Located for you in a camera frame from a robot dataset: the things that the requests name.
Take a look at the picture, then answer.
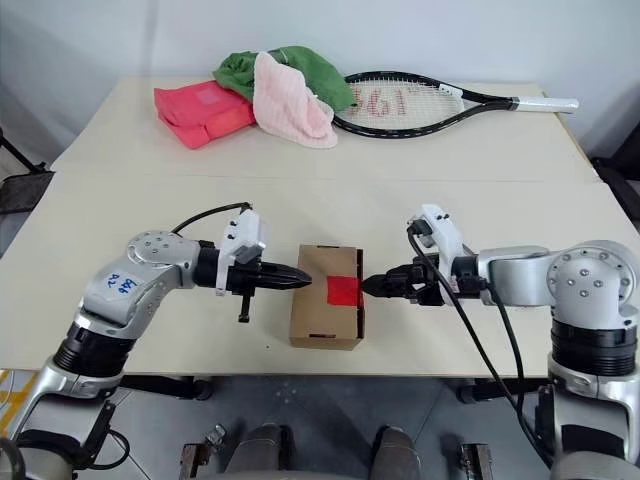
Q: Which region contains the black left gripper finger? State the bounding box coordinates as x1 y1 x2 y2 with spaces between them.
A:
259 261 310 281
259 277 314 293

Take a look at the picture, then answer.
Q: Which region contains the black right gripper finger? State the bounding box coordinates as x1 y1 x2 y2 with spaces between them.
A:
363 269 416 289
360 283 419 302

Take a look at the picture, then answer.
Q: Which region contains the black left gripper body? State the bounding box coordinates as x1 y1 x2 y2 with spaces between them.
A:
227 258 269 325

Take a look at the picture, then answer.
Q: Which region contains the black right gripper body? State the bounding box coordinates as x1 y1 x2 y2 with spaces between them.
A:
399 253 454 308

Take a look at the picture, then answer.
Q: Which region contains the cardboard box with red tape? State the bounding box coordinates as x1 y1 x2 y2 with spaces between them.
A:
288 243 365 354

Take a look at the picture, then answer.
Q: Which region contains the dark rounded shape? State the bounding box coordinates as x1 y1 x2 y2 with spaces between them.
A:
239 423 294 474
373 424 421 480

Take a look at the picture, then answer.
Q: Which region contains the pink towel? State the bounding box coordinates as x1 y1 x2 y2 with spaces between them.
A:
252 51 339 150

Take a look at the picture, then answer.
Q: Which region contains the red fabric bag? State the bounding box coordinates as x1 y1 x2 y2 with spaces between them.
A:
153 82 257 150

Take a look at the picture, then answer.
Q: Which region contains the green cloth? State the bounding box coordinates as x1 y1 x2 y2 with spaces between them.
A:
212 45 357 112

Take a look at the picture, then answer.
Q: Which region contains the black tennis racket white grip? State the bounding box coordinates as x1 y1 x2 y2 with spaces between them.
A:
331 70 580 140

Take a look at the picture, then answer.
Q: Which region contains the dark chair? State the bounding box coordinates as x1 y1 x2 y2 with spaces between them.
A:
590 134 640 221

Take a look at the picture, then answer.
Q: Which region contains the black mesh seat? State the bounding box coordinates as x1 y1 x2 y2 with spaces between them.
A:
0 169 56 216

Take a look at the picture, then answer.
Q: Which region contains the black stand rod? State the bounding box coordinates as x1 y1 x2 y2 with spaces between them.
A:
0 127 51 174

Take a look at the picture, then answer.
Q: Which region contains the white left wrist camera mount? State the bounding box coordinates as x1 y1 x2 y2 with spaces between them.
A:
214 208 270 297

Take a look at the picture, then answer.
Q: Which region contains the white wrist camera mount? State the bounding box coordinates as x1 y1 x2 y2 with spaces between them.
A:
214 208 270 297
404 203 479 281

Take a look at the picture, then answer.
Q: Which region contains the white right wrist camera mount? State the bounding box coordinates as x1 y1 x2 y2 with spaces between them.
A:
404 203 479 281

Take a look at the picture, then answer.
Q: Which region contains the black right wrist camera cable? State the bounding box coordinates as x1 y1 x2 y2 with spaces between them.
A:
407 219 554 459

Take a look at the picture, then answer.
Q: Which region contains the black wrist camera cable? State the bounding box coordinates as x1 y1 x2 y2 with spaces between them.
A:
407 219 554 459
169 201 254 235

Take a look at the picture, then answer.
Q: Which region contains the black left wrist camera cable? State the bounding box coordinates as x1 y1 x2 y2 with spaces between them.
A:
169 201 254 235

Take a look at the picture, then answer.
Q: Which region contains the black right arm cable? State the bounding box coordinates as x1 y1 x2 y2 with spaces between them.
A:
492 292 554 456

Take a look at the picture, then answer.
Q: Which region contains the rusty metal bracket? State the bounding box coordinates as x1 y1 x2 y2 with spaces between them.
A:
458 443 497 480
180 424 227 480

